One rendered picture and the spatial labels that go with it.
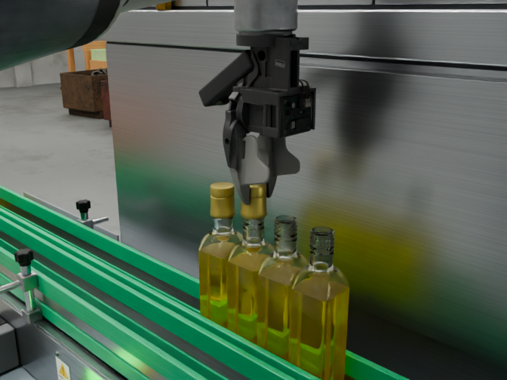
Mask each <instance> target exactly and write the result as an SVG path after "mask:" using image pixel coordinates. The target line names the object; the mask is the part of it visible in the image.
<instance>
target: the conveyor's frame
mask: <svg viewBox="0 0 507 380"><path fill-rule="evenodd" d="M24 308H26V306H25V305H24V304H22V303H21V302H19V301H18V300H17V299H15V298H14V297H13V296H12V295H10V294H9V293H7V292H5V293H2V294H0V317H1V318H2V319H3V320H5V321H6V322H7V323H8V324H10V325H11V326H12V327H13V328H14V329H15V334H16V340H17V349H18V354H19V360H20V364H21V365H22V366H23V367H24V368H25V369H26V370H28V371H29V372H30V373H31V374H32V375H33V376H34V377H35V378H37V379H38V380H123V379H122V378H120V377H119V376H118V375H116V374H115V373H114V372H113V371H111V370H110V369H108V368H107V367H106V366H104V365H103V364H102V363H101V362H99V361H98V360H96V359H95V358H94V357H92V356H91V355H90V354H89V353H88V352H86V351H85V350H83V349H82V348H80V347H79V346H78V345H77V344H76V343H74V342H73V341H71V340H70V339H68V338H67V337H66V336H64V334H62V333H61V332H59V331H58V330H57V329H55V328H54V327H52V325H50V324H49V323H47V322H46V321H45V320H43V319H42V320H39V322H40V323H39V324H38V326H35V325H33V324H32V323H31V324H28V323H27V322H26V321H25V320H24V319H23V315H22V309H24Z"/></svg>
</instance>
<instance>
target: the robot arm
mask: <svg viewBox="0 0 507 380"><path fill-rule="evenodd" d="M172 1H175V0H0V71H2V70H5V69H9V68H11V67H14V66H18V65H21V64H24V63H28V62H30V61H33V60H37V59H39V58H42V57H46V56H49V55H52V54H55V53H58V52H61V51H65V50H69V49H71V48H76V47H79V46H82V45H85V44H89V43H91V42H92V41H95V40H97V39H98V38H100V37H101V36H102V35H104V34H105V33H106V32H108V30H109V29H110V28H111V27H112V25H113V24H114V23H115V21H116V19H117V18H118V15H119V14H120V13H124V12H127V11H133V10H136V9H140V8H146V7H149V6H153V5H159V4H162V3H165V2H172ZM297 15H298V0H234V29H235V30H236V31H239V34H236V45H238V46H247V47H250V50H245V51H244V52H242V53H241V54H240V55H239V56H238V57H237V58H235V59H234V60H233V61H232V62H231V63H230V64H229V65H228V66H227V67H226V68H225V69H223V70H222V71H221V72H220V73H219V74H218V75H216V76H215V77H214V78H213V79H212V80H211V81H209V82H208V83H207V84H206V85H205V86H204V87H203V88H202V89H200V91H199V92H198V93H199V96H200V98H201V101H202V103H203V105H204V106H205V107H208V106H224V105H226V104H228V103H229V108H228V110H226V120H225V123H224V127H223V148H224V152H225V156H226V162H227V166H228V167H229V169H230V173H231V176H232V180H233V182H234V184H235V187H236V190H237V192H238V195H239V197H240V199H241V200H242V202H243V204H245V205H250V186H249V185H257V184H266V197H267V198H270V197H271V196H272V192H273V190H274V187H275V183H276V179H277V176H281V175H288V174H295V173H298V172H299V171H300V161H299V159H298V158H296V157H295V156H294V155H292V154H291V153H290V152H289V151H288V150H287V146H286V139H285V137H287V136H293V135H296V134H299V133H305V132H308V131H310V130H311V129H312V130H314V129H315V101H316V87H310V86H309V84H308V82H307V81H305V80H301V79H299V77H300V50H308V49H309V38H307V37H296V34H293V33H292V31H295V30H296V29H297ZM301 81H304V82H305V83H306V84H307V85H303V83H302V82H301ZM299 82H300V83H301V84H302V86H299ZM311 116H312V120H311ZM250 132H255V133H259V134H260V135H259V136H258V137H257V138H256V137H255V136H254V135H249V136H246V133H250ZM259 153H260V157H259Z"/></svg>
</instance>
